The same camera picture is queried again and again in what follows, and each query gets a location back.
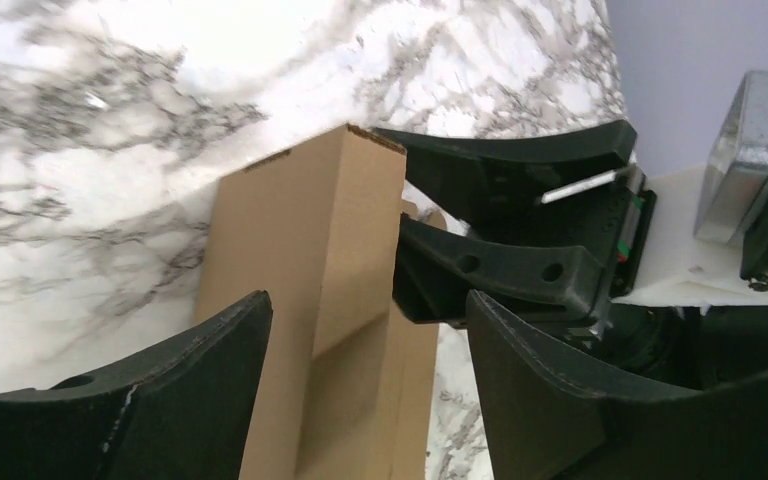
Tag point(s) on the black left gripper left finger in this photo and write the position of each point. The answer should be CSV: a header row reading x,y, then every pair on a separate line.
x,y
180,409

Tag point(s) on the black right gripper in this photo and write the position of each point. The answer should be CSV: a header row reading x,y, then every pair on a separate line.
x,y
697,315

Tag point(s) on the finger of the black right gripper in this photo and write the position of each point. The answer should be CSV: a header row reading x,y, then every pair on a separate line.
x,y
479,180

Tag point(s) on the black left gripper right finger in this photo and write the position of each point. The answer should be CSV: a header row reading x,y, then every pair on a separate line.
x,y
551,411

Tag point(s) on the brown cardboard box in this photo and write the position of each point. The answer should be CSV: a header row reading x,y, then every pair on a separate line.
x,y
346,388

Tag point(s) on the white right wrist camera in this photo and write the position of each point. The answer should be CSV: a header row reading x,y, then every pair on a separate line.
x,y
722,212

